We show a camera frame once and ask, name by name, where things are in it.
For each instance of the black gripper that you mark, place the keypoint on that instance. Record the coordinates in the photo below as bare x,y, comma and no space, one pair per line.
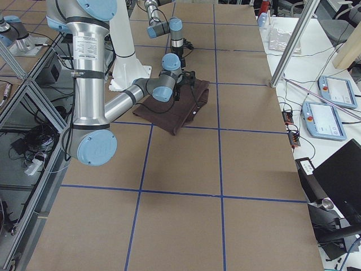
177,89
178,53

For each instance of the dark brown t-shirt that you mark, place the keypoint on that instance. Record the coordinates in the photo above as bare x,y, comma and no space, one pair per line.
173,115

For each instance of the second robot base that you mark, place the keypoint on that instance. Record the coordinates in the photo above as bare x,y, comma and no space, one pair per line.
15,36

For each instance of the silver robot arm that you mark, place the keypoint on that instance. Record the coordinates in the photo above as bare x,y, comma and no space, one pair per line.
108,79
159,25

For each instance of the blue white bottle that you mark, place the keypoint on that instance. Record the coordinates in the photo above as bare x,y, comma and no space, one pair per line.
262,20

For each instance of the silver foil bag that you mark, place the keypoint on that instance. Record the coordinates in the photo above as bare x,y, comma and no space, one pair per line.
278,39

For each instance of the orange terminal board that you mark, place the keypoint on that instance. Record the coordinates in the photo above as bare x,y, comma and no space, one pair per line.
287,117

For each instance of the lower teach pendant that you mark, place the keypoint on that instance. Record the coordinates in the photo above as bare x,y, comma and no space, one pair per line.
323,122

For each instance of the teach pendant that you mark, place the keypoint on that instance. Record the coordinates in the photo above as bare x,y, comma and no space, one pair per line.
337,90
323,122

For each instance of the upper teach pendant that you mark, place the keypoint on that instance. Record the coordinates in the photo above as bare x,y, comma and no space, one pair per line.
337,90

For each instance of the wooden beam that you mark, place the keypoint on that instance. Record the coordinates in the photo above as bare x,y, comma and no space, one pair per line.
349,52

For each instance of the black labelled box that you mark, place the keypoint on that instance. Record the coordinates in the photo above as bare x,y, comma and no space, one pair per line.
308,181

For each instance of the white power strip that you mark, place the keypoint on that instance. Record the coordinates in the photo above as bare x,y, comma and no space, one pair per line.
33,167

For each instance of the black monitor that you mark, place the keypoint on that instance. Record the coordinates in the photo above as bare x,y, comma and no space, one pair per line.
339,177

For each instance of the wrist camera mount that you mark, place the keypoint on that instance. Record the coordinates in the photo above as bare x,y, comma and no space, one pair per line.
177,92
187,44

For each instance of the aluminium frame post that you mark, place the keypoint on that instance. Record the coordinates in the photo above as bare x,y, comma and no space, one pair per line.
302,23

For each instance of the aluminium frame rack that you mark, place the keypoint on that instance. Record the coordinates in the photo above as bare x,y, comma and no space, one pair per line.
32,118

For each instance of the black camera stand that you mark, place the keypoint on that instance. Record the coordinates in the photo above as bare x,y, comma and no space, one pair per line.
335,235

